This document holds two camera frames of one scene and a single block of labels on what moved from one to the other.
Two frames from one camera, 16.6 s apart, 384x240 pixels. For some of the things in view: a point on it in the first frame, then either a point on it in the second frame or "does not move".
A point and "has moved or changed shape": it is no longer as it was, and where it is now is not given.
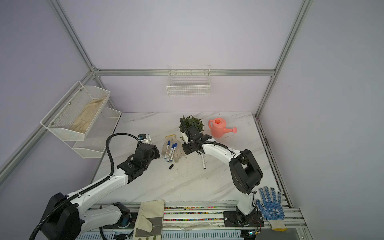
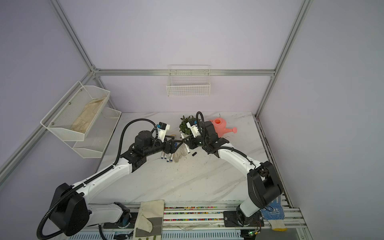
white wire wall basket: [188, 80] does not move
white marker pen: [203, 161] has moved or changed shape
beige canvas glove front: [149, 223] does not move
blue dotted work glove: [272, 208] does not move
